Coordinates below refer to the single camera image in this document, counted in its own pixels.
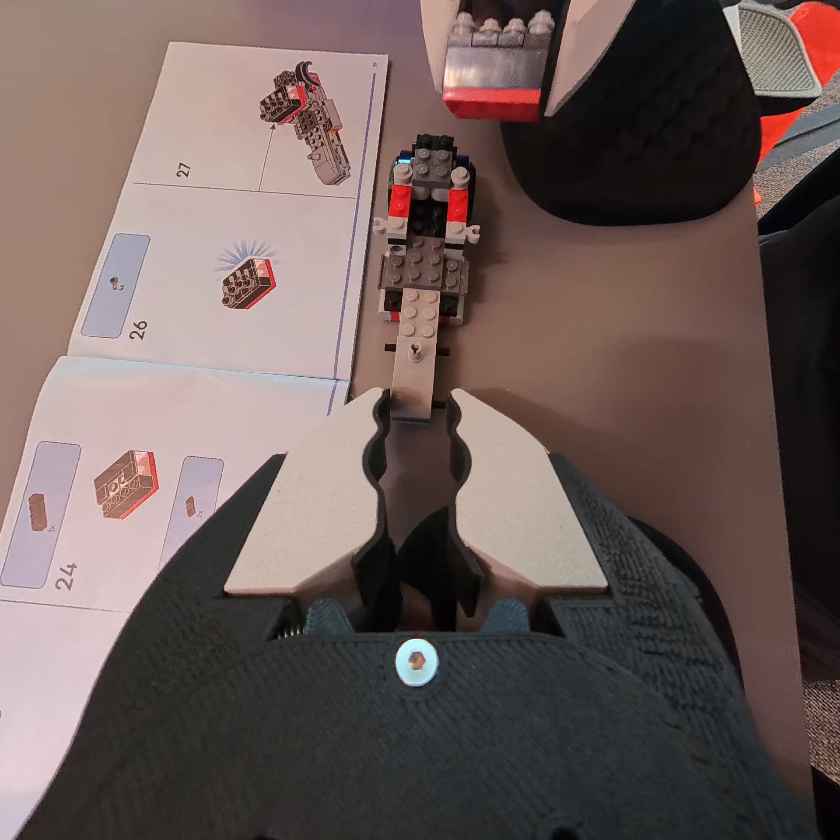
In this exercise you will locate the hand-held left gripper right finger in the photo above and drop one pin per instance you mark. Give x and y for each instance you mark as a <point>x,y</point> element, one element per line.
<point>531,525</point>

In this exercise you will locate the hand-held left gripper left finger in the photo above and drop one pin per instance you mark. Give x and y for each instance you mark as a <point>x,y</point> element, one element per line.
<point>308,525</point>

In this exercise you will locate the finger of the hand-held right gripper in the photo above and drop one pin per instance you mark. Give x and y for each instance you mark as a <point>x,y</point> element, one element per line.
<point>438,39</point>
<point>584,46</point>

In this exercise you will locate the small grey toy brick pin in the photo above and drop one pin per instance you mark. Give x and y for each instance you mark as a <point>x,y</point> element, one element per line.
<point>515,27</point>
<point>463,24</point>
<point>541,22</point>
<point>490,27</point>

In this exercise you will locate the black toy brick block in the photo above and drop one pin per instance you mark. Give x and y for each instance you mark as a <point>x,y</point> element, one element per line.
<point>492,72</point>

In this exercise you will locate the toy brick truck model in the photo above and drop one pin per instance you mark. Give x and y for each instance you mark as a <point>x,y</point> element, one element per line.
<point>420,262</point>

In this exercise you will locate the black mesh cushion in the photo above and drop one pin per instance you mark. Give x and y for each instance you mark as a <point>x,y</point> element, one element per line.
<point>643,131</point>

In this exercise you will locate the dark office chair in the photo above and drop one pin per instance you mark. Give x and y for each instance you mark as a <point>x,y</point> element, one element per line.
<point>774,46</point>

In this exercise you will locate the step-page instruction booklet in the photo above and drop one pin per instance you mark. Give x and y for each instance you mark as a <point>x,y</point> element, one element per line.
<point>197,341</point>

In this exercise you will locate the orange plastic object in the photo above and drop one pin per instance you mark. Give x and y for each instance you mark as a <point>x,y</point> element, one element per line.
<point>817,39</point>

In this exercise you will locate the person's leg dark trousers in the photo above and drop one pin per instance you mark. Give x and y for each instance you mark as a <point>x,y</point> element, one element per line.
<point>804,361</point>

